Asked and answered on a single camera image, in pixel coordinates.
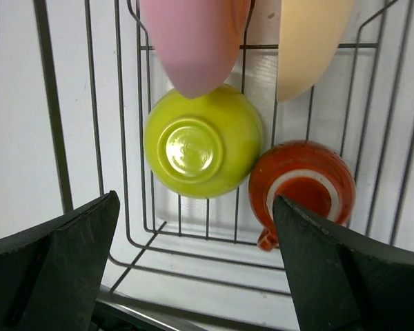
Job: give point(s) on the aluminium mounting rail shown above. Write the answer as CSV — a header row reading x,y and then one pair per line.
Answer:
x,y
154,316

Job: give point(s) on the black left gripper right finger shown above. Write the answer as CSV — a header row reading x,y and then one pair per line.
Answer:
x,y
340,279

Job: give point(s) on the black wire dish rack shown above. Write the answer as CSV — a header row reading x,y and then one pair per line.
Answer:
x,y
362,108

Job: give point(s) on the lime green bowl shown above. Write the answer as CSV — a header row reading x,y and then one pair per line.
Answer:
x,y
204,147

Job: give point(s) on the orange mug dark inside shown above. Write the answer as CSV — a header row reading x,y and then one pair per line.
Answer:
x,y
307,173

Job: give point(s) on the yellow plastic plate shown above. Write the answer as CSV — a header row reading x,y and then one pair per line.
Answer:
x,y
309,34

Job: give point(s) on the pink plastic plate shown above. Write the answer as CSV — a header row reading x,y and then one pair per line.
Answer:
x,y
196,41

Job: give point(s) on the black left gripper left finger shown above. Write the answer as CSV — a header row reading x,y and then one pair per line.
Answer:
x,y
50,274

